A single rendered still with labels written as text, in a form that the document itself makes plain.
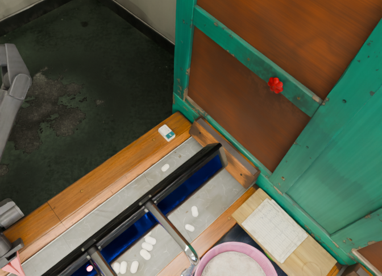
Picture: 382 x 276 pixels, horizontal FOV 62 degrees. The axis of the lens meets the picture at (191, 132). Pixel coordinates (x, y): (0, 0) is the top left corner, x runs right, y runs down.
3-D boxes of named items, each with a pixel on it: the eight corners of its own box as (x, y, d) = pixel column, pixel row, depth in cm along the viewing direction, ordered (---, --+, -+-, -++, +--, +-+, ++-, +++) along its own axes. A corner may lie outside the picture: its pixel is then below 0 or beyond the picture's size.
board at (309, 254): (230, 215, 107) (231, 214, 106) (258, 188, 113) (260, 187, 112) (308, 297, 96) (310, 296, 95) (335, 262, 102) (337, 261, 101)
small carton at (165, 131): (158, 131, 122) (158, 128, 121) (165, 126, 124) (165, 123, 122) (168, 141, 120) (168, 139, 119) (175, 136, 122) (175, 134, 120)
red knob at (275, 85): (264, 87, 78) (269, 75, 75) (269, 83, 79) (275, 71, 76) (277, 98, 77) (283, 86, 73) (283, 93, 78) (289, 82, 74)
